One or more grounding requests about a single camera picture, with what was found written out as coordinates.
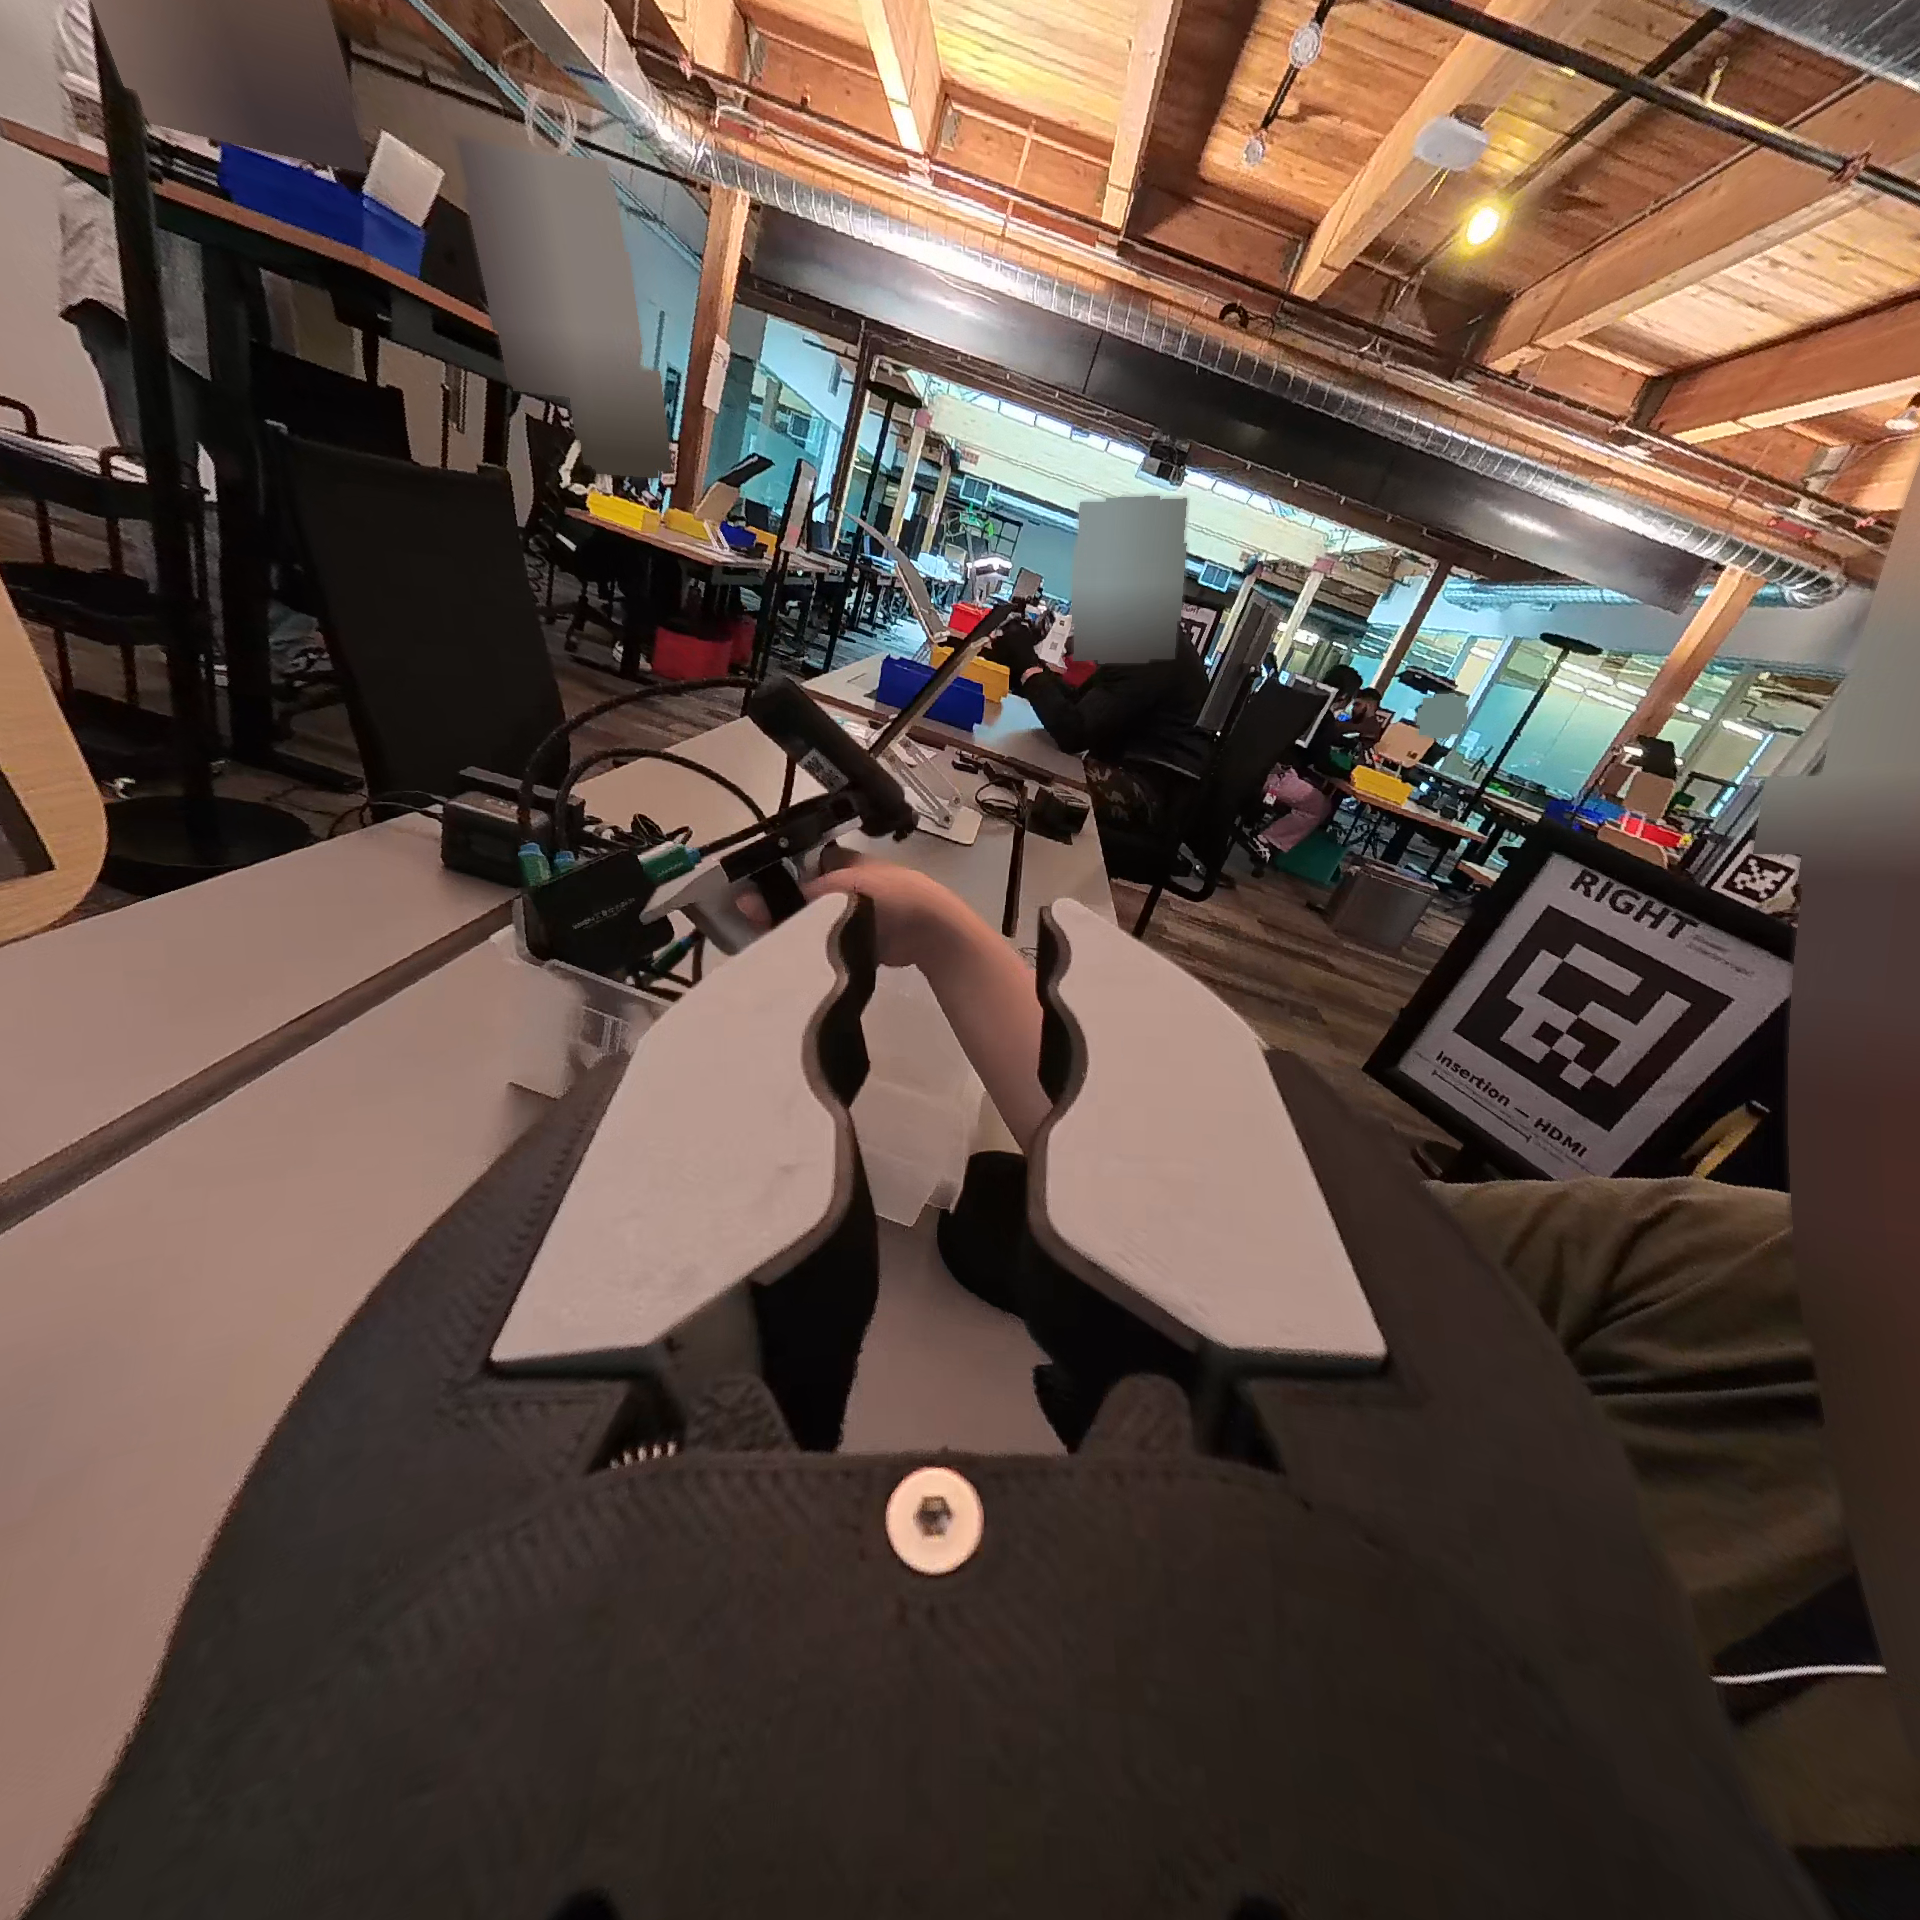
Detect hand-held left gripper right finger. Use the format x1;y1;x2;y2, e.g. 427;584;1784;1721
1027;896;1392;1369

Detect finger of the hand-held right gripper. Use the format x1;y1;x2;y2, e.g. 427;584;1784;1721
657;867;811;961

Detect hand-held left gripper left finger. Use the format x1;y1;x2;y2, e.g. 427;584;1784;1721
491;896;882;1377

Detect black hdmi hub box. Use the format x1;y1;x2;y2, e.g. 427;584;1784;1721
517;856;676;969

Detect black braided hdmi cable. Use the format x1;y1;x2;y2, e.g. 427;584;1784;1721
550;746;811;887
517;680;819;890

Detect person's right hand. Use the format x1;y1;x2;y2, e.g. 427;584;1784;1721
810;864;1049;1158

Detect small blue parts bin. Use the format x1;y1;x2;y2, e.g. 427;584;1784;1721
874;656;1011;719

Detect clear plastic bin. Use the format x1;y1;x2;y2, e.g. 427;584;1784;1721
508;915;969;1217

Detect black wristband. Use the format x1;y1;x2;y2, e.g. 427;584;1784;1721
937;1148;1081;1353

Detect black power adapter box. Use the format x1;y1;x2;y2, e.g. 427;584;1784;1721
440;768;589;882

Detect grey trash bin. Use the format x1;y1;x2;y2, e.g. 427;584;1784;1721
1328;862;1442;959

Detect black swivel office chair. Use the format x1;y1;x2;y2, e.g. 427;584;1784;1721
1101;682;1321;940

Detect black mesh office chair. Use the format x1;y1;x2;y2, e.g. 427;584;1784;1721
277;433;576;811

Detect black framed marker sign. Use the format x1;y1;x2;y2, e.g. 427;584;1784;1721
1362;851;1798;1185

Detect black pole floor stand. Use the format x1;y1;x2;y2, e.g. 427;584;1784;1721
90;0;313;904

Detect wooden top standing desk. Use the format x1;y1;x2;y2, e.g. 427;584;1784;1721
0;116;512;783

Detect large blue storage bin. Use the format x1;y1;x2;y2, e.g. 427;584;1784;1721
217;142;429;279

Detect long ceiling spiral duct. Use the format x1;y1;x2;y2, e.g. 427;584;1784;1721
497;0;1854;609

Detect black wire cart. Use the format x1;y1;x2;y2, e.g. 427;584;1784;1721
0;398;212;753

